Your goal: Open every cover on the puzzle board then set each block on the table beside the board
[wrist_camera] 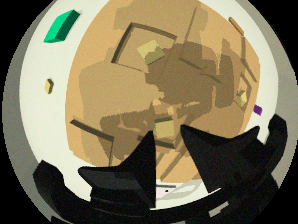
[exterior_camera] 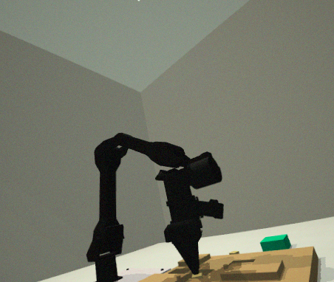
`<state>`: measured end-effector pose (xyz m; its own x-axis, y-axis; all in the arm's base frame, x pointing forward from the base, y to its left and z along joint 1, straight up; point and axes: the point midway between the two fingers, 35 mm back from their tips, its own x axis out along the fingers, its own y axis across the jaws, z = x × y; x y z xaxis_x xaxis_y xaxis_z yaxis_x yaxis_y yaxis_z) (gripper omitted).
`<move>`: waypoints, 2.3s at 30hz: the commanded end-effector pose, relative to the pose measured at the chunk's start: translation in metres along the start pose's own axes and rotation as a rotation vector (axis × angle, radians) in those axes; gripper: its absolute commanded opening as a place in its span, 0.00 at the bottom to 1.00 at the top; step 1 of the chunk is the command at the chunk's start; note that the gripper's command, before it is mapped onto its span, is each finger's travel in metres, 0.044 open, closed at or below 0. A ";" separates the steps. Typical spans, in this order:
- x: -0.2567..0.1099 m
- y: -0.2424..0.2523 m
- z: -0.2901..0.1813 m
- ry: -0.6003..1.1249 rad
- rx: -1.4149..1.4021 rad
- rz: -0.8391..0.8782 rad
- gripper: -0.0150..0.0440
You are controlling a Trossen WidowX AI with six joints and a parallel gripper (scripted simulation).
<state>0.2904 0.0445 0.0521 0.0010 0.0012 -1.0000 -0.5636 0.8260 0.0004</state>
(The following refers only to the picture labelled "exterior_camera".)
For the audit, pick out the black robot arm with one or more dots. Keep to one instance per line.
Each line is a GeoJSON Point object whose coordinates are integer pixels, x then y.
{"type": "Point", "coordinates": [198, 172]}

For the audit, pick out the green rectangular block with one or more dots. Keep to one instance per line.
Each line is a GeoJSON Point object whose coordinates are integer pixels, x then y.
{"type": "Point", "coordinates": [278, 242]}

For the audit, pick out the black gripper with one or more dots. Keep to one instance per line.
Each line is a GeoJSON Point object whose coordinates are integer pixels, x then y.
{"type": "Point", "coordinates": [184, 229]}

